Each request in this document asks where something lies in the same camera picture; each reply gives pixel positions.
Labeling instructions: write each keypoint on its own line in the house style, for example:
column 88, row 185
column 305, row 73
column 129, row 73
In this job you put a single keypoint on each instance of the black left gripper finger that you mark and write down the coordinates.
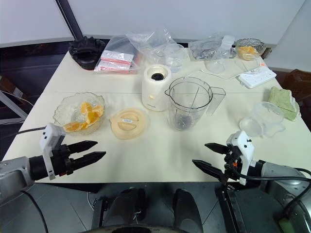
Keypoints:
column 83, row 146
column 90, row 159

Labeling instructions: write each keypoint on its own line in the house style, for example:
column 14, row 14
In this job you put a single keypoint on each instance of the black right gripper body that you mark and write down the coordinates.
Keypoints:
column 233, row 167

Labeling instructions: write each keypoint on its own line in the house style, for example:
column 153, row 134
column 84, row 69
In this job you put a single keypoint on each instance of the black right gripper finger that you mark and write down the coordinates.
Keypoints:
column 209, row 168
column 217, row 147

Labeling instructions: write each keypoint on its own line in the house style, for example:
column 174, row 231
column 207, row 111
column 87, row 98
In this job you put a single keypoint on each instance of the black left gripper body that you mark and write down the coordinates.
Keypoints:
column 62, row 160

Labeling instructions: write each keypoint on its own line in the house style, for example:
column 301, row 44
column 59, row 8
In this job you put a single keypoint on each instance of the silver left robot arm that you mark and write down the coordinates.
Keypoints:
column 13, row 170

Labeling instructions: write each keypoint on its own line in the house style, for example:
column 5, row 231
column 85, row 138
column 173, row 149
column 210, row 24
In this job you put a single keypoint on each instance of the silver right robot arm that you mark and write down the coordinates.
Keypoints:
column 281, row 171

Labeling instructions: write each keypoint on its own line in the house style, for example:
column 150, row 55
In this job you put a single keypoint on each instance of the peeled orange segment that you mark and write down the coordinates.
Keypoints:
column 91, row 119
column 85, row 108
column 98, row 111
column 74, row 126

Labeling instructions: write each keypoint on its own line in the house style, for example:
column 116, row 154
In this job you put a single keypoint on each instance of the cream blender lid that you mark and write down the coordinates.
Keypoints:
column 128, row 123

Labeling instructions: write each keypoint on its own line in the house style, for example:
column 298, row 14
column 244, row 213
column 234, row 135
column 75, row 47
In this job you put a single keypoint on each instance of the clear blender jar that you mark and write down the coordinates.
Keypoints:
column 187, row 106

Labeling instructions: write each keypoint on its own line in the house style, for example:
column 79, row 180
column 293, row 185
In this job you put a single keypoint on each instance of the cream blender base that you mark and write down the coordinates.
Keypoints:
column 154, row 92

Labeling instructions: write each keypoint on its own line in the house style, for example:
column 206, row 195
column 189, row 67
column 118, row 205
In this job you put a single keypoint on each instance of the clear round plastic lid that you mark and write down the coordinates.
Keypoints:
column 250, row 126

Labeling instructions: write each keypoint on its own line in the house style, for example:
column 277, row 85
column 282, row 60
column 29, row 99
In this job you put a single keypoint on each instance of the scalloped clear glass bowl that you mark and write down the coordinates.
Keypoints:
column 63, row 109

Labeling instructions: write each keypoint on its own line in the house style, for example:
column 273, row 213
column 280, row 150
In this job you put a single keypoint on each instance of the clear round plastic container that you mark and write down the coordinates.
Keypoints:
column 268, row 115

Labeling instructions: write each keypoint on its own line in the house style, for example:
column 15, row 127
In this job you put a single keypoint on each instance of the white metal rack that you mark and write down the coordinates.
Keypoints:
column 13, row 104

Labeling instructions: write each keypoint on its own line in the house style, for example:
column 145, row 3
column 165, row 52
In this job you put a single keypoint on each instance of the green folded cloth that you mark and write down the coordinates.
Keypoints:
column 283, row 102

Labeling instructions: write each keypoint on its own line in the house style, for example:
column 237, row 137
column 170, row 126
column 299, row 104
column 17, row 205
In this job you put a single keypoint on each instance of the white power strip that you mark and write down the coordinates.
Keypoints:
column 256, row 77

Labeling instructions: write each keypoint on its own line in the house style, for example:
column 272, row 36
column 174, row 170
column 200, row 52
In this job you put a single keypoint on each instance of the zip bag with pink packets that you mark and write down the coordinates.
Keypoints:
column 116, row 59

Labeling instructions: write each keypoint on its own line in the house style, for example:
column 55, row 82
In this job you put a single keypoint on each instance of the black ridged plastic container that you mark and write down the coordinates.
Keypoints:
column 86, row 53

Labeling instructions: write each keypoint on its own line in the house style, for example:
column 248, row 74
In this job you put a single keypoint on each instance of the plastic bag with dark parts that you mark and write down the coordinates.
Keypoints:
column 204, row 49

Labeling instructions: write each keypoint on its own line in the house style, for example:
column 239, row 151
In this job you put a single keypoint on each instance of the pile of orange slices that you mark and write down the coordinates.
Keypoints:
column 246, row 52

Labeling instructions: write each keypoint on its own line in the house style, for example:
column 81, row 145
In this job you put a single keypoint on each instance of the clear measuring cup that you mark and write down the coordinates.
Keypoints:
column 175, row 57

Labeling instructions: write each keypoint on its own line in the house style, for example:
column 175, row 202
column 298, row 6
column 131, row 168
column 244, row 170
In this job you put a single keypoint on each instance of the brown wooden furniture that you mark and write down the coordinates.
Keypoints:
column 297, row 85

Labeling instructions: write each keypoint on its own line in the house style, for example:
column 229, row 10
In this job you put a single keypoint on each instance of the small clear plastic bottle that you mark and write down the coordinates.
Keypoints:
column 227, row 44

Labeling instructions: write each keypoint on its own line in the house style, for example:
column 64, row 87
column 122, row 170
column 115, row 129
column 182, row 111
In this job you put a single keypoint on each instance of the dark-rimmed glass bowl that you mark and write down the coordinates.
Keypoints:
column 260, row 44

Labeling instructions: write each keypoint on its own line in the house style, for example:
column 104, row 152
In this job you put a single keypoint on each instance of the crumpled clear plastic bag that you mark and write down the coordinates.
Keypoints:
column 150, row 42

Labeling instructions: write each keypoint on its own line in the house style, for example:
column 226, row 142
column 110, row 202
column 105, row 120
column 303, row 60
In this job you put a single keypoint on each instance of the dark slanted pole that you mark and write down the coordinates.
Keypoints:
column 70, row 17

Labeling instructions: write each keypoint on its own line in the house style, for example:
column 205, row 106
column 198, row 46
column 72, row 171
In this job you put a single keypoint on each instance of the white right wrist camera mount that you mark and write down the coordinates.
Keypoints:
column 244, row 145

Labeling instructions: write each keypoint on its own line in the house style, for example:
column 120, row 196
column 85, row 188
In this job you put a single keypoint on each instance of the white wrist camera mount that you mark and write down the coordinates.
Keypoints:
column 49, row 137
column 244, row 145

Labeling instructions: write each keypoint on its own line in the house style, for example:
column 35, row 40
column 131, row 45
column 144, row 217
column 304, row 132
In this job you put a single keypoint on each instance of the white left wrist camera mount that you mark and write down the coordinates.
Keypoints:
column 49, row 137

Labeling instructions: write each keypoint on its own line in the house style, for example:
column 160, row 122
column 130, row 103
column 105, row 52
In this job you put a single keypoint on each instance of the black metal stand frame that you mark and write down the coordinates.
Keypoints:
column 229, row 208

